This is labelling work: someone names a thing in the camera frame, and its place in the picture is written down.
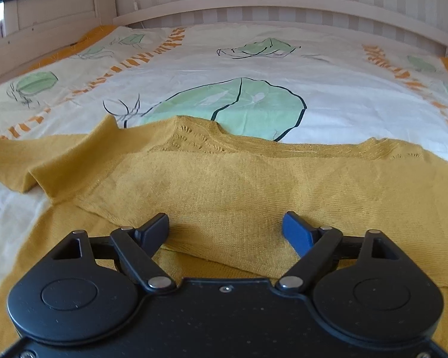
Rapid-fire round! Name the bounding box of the white wooden bed frame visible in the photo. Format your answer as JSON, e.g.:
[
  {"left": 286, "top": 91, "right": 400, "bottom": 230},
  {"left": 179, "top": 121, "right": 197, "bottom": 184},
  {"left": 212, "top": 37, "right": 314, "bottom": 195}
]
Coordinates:
[{"left": 0, "top": 0, "right": 448, "bottom": 82}]

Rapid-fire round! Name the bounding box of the orange bed sheet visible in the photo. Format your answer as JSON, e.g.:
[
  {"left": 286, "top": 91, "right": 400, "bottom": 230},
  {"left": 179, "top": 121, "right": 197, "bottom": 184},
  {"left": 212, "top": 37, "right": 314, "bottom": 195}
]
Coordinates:
[{"left": 22, "top": 25, "right": 448, "bottom": 74}]

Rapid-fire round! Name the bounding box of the mustard yellow knit sweater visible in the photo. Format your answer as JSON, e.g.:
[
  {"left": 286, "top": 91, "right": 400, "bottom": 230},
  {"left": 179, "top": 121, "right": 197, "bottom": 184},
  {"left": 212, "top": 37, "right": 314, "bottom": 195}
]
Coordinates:
[{"left": 0, "top": 116, "right": 448, "bottom": 352}]

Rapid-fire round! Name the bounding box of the white leaf-print bed cover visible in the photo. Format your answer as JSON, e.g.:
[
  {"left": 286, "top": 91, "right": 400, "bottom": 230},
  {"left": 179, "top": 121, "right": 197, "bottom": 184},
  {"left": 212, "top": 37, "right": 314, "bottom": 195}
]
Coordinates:
[{"left": 0, "top": 22, "right": 448, "bottom": 303}]

